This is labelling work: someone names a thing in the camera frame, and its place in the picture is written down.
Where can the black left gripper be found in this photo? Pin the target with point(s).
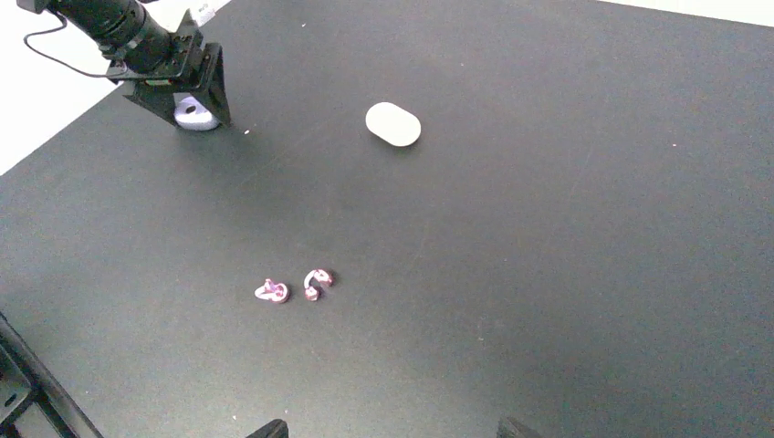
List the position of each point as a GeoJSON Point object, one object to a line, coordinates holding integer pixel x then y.
{"type": "Point", "coordinates": [190, 66]}

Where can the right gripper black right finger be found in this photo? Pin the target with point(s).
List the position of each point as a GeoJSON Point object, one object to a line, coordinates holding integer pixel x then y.
{"type": "Point", "coordinates": [509, 427]}

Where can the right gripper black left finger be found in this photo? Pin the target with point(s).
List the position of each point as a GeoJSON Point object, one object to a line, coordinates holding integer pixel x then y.
{"type": "Point", "coordinates": [274, 429]}

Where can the purple earbud one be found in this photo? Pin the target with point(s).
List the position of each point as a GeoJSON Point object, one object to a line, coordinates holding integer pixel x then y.
{"type": "Point", "coordinates": [275, 292]}
{"type": "Point", "coordinates": [315, 283]}

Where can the white earbud charging case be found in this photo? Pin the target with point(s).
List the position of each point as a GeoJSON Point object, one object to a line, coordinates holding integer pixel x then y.
{"type": "Point", "coordinates": [393, 124]}

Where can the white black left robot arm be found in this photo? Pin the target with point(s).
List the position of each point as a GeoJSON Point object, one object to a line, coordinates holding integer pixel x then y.
{"type": "Point", "coordinates": [122, 30]}

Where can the purple charging case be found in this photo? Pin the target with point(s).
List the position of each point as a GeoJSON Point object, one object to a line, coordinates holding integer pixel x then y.
{"type": "Point", "coordinates": [190, 114]}

